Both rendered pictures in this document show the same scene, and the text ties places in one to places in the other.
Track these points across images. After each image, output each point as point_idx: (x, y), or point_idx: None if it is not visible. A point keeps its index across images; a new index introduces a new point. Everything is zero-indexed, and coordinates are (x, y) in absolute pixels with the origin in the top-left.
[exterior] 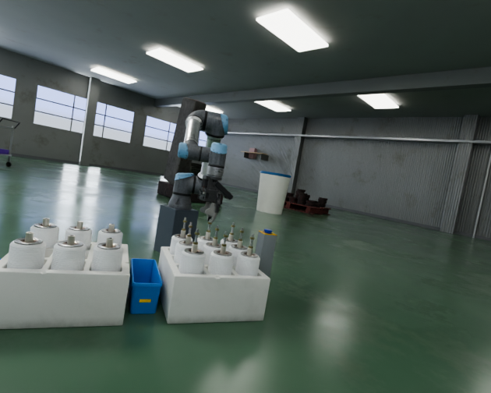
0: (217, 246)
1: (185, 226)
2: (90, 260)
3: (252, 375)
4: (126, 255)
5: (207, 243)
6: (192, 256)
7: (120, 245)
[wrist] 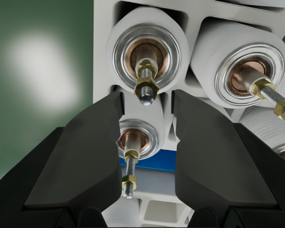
0: (258, 65)
1: (134, 165)
2: (178, 225)
3: None
4: (161, 197)
5: (228, 97)
6: None
7: (128, 206)
